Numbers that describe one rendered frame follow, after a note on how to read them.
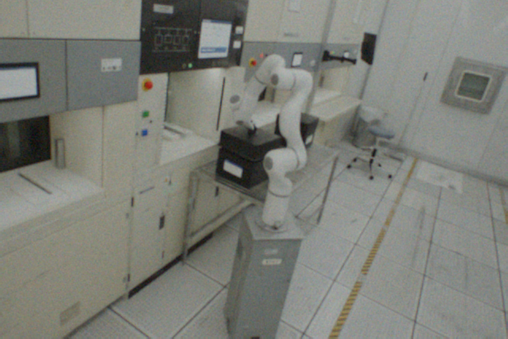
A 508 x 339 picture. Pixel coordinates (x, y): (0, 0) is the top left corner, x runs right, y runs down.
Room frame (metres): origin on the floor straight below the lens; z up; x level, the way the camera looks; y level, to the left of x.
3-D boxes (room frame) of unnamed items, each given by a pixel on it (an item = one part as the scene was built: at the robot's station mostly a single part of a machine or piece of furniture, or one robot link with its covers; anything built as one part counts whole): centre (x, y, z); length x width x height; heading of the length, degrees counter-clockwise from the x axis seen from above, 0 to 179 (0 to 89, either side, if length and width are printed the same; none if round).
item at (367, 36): (3.66, -0.74, 1.57); 0.53 x 0.40 x 0.36; 64
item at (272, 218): (1.63, -0.16, 0.85); 0.19 x 0.19 x 0.18
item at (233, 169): (2.12, 0.05, 0.85); 0.28 x 0.28 x 0.17; 58
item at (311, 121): (2.91, -0.30, 0.89); 0.29 x 0.29 x 0.25; 65
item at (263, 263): (1.63, -0.16, 0.38); 0.28 x 0.28 x 0.76; 19
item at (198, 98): (2.22, 0.79, 0.98); 0.95 x 0.88 x 1.95; 64
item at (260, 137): (2.12, 0.05, 1.02); 0.29 x 0.29 x 0.13; 58
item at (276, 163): (1.61, -0.13, 1.07); 0.19 x 0.12 x 0.24; 132
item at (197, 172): (2.49, -0.17, 0.38); 1.30 x 0.60 x 0.76; 154
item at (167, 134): (2.32, 0.61, 0.89); 0.22 x 0.21 x 0.04; 64
